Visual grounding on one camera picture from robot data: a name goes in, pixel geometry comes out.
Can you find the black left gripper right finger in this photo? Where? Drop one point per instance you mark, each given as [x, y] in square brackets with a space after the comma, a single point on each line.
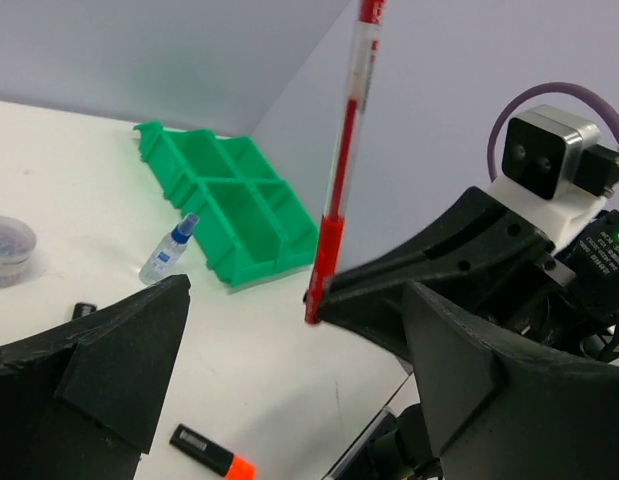
[500, 406]

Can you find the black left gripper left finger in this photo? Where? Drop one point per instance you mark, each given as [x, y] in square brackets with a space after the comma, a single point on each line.
[83, 400]

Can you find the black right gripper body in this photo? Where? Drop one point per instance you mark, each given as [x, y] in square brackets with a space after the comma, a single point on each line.
[515, 276]

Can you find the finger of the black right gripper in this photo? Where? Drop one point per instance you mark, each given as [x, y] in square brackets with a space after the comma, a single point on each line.
[376, 319]
[468, 253]

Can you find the red gel pen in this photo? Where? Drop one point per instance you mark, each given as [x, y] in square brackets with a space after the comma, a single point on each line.
[364, 50]

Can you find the blue highlighter marker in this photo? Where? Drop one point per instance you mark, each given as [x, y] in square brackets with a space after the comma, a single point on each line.
[82, 309]

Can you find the orange highlighter marker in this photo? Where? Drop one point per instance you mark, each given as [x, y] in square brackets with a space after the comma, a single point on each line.
[211, 455]

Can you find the green four-compartment bin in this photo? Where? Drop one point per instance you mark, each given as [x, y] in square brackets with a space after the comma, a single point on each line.
[251, 224]

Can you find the small clear spray bottle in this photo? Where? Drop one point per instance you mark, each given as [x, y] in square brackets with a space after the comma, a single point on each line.
[168, 251]

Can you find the clear paper clip jar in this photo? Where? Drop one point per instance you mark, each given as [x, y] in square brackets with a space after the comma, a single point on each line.
[17, 243]

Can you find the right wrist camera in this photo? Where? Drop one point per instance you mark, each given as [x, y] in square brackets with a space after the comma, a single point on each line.
[555, 173]

